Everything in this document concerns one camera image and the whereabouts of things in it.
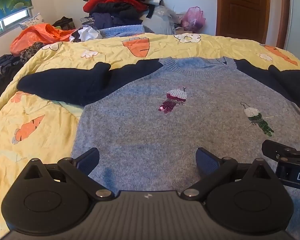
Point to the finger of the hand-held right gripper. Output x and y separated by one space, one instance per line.
277 150

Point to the leopard print cloth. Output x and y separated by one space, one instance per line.
30 52

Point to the dark patterned clothes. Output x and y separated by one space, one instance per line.
2 72

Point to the light blue knit blanket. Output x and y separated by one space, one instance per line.
125 31

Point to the orange plastic bag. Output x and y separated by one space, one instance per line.
37 36

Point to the grey sweater with navy sleeves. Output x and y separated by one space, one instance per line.
152 120

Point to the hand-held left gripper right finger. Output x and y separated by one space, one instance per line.
207 162

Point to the white crumpled bag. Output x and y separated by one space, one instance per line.
86 33

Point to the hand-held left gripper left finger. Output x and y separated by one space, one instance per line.
88 160

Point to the yellow carrot print quilt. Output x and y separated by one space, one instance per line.
65 60

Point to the pile of dark and red clothes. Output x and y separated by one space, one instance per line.
112 3

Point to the dark brown garment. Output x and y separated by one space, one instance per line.
63 23

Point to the brown wooden door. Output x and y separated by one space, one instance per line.
245 10

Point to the window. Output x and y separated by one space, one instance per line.
10 22

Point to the pink plastic bag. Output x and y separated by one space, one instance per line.
193 18

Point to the floral pillow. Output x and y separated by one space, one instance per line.
32 22

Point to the clear plastic bag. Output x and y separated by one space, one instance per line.
162 20

